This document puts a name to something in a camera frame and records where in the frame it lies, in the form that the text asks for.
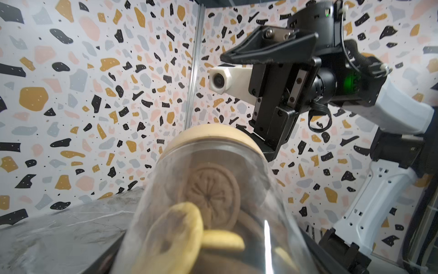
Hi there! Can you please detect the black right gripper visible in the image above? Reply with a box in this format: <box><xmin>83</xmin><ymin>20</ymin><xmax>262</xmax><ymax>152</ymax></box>
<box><xmin>220</xmin><ymin>26</ymin><xmax>339</xmax><ymax>161</ymax></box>

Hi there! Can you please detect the jar with beige lid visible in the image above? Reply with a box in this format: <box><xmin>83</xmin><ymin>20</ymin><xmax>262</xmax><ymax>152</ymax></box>
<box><xmin>111</xmin><ymin>124</ymin><xmax>317</xmax><ymax>274</ymax></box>

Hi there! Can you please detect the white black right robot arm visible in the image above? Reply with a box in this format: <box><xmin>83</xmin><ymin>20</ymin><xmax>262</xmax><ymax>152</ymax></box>
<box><xmin>209</xmin><ymin>1</ymin><xmax>438</xmax><ymax>274</ymax></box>

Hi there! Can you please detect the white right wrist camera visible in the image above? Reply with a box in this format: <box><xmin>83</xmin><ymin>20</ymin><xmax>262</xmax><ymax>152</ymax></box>
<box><xmin>209</xmin><ymin>66</ymin><xmax>257</xmax><ymax>105</ymax></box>

